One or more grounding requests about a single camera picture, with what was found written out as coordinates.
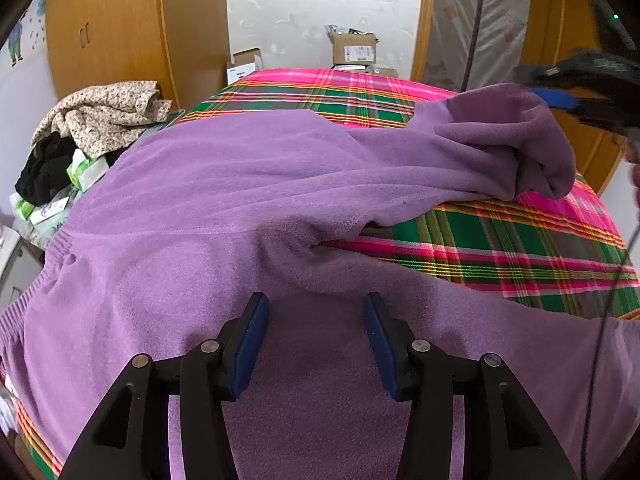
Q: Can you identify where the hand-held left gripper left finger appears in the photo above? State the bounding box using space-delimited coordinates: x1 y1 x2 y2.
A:
59 291 271 480

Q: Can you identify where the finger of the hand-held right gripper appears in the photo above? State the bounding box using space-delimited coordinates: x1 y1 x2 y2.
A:
515 52 640 98
532 88 640 133

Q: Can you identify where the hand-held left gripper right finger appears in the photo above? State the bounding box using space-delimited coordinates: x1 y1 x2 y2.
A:
362 291 576 480

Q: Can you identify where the purple sweater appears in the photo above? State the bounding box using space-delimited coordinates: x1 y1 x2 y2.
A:
0 82 640 480

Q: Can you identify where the wooden door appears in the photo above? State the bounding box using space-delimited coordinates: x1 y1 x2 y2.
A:
520 0 631 196

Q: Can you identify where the clear plastic door curtain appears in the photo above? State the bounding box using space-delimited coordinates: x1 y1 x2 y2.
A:
425 0 533 93

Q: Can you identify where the pink plaid bed sheet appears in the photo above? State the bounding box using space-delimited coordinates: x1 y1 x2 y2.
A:
0 66 640 480

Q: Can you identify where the white plastic package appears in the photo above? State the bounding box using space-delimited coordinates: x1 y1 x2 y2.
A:
332 62 398 79

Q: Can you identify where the brown labelled cardboard box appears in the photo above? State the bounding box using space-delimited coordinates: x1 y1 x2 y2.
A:
325 25 380 67

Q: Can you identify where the folding table with printed top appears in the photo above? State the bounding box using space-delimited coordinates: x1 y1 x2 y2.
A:
10 107 187 251

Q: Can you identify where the green tissue pack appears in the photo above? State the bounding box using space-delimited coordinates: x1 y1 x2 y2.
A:
10 192 37 220
66 149 110 192

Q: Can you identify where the white lotion tube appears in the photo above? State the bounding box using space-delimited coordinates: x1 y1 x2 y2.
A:
29 196 71 225

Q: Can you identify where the white floral quilt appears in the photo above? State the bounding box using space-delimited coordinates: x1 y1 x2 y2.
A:
0 375 21 441

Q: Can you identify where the grey drawer cabinet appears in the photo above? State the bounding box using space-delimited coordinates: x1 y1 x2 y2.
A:
0 225 23 301

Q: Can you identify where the black garment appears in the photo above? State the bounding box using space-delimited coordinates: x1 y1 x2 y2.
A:
14 135 78 207

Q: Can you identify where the beige floral garment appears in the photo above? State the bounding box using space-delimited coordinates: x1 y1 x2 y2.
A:
31 80 173 161

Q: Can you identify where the white open cardboard box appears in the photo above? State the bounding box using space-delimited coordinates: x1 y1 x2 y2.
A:
226 47 263 86

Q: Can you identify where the wooden wardrobe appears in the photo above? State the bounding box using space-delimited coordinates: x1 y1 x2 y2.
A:
44 0 231 111

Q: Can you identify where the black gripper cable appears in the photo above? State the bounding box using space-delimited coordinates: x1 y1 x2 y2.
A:
580 180 640 480

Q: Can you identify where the cartoon wall sticker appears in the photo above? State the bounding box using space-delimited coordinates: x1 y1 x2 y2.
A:
7 2 46 68

